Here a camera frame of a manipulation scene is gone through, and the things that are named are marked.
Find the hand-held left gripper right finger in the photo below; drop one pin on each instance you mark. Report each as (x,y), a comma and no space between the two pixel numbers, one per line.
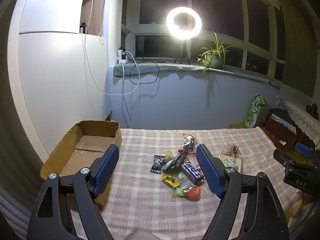
(208,172)

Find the dark bottle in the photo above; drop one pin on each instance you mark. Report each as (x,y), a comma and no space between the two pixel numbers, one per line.
(83,28)

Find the beige jelly cup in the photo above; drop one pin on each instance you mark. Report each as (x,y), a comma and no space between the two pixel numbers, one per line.
(168,154)

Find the dark small ornament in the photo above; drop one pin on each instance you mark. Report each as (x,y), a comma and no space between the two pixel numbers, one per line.
(313,111)

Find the beige plush cushion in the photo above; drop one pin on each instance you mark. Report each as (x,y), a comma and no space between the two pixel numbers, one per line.
(297,207)

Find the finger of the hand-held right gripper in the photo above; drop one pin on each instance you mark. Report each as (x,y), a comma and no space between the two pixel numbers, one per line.
(305,150)
(282,158)

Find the dark wooden furniture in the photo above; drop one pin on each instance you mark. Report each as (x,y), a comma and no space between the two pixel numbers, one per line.
(277,127)

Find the yellow snack packet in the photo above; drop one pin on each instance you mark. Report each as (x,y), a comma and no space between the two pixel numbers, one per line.
(170,180)

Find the potted spider plant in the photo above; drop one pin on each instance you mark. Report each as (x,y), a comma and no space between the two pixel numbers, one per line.
(216,61)

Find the clear bag of dark snacks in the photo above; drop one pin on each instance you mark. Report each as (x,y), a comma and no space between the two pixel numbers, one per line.
(188,142)

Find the olive curtain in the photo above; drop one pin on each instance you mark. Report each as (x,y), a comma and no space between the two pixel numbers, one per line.
(297,55)

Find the black snack packet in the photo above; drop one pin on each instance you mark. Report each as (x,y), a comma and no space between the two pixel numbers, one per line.
(157,164)

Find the cardboard box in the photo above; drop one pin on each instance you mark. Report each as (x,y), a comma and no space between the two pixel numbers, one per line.
(87,142)

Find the brown chocolate bar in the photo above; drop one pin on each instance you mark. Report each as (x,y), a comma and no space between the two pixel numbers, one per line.
(193,173)

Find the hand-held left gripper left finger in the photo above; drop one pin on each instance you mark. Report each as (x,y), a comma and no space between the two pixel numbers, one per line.
(106,172)

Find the white cabinet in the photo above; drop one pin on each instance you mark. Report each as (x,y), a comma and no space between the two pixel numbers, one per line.
(57,80)

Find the dark nut bar packet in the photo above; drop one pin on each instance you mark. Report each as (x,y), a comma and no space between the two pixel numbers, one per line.
(179,158)

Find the grey windowsill cushion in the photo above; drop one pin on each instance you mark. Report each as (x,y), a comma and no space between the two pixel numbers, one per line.
(175,67)

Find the lace cloth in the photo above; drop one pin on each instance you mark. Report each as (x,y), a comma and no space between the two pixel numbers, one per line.
(300,117)

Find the teal mint candy packet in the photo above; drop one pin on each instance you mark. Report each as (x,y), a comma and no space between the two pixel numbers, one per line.
(169,166)

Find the orange and green candy packet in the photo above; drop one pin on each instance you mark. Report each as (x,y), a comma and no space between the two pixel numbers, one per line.
(191,192)

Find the white power strip with chargers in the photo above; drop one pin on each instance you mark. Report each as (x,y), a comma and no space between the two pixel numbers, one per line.
(122,60)

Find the wooden shelf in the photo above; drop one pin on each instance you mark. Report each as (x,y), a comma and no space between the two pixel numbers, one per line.
(92,17)

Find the green snack bag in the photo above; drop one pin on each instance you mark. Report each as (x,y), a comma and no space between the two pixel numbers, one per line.
(252,115)

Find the window frame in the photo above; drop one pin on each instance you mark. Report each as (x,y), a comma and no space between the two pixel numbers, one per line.
(130,10)

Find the clear cracker packet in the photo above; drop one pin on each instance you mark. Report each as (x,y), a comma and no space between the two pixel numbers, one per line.
(231,162)

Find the black tripod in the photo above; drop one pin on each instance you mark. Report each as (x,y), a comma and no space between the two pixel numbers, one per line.
(182,51)

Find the plaid tablecloth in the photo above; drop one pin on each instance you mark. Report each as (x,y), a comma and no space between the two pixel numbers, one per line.
(140,192)

